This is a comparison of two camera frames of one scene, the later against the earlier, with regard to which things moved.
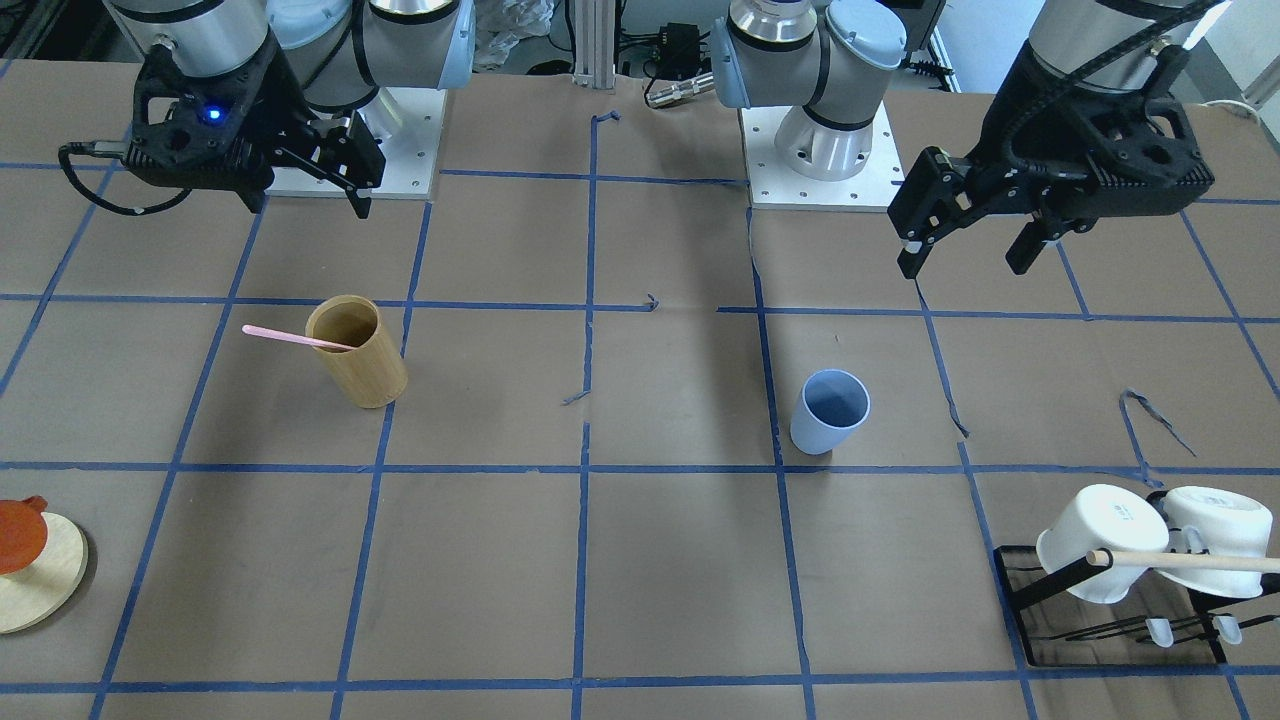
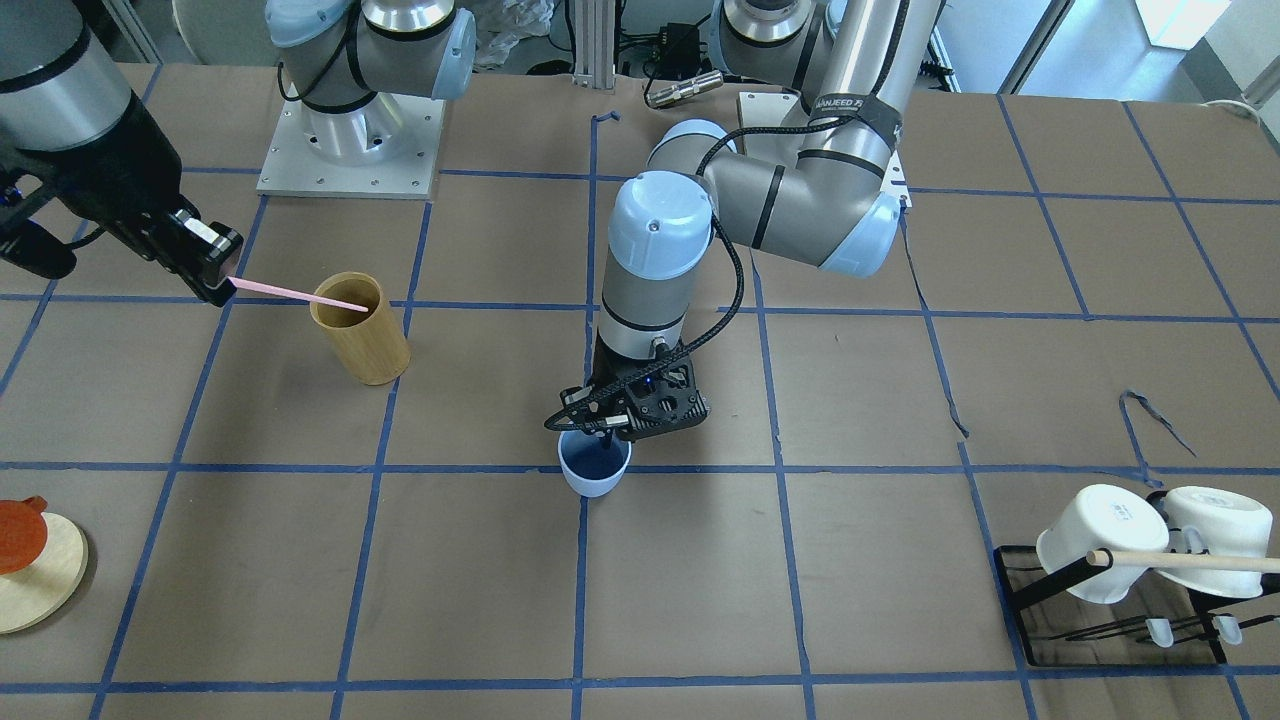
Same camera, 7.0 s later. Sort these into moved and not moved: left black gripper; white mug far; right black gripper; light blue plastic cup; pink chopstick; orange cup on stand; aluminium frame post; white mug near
Moved: light blue plastic cup; pink chopstick; left black gripper; right black gripper
Not moved: white mug far; aluminium frame post; orange cup on stand; white mug near
